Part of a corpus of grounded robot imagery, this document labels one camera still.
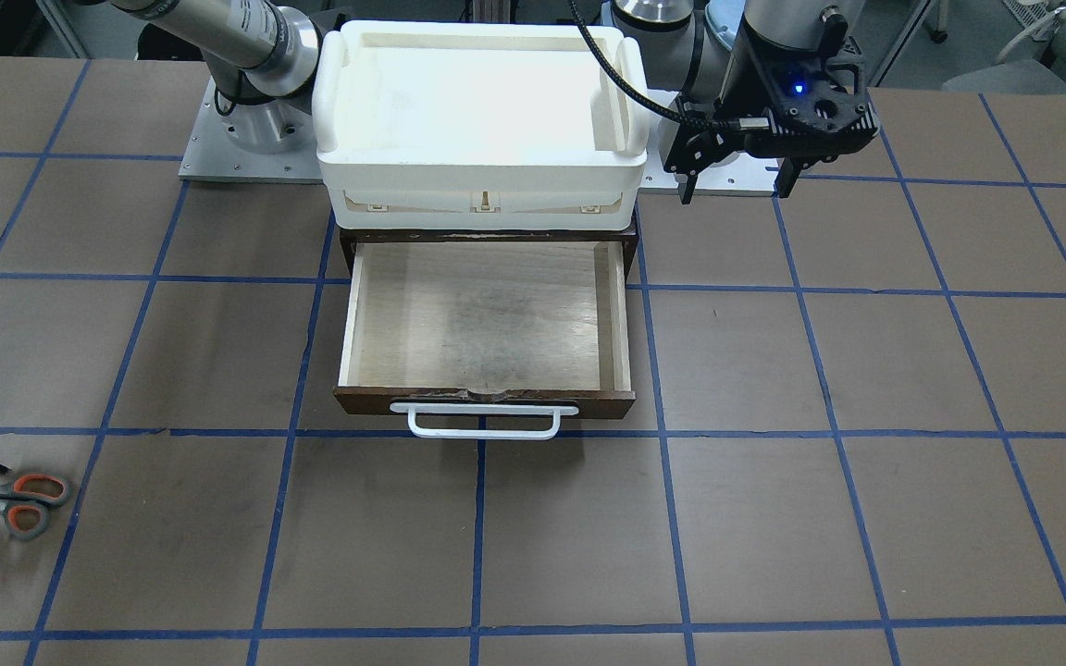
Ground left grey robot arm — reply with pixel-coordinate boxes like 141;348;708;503
603;1;879;204

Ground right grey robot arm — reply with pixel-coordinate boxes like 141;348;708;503
0;1;348;540

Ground white plastic tray box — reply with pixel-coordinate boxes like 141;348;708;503
312;20;651;230

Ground black braided cable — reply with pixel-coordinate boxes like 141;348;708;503
568;0;770;130

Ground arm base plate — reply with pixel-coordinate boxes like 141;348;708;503
639;117;779;198
178;80;322;184

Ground grey orange scissors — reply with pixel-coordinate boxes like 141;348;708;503
0;473;71;540

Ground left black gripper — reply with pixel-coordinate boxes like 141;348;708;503
663;37;881;205

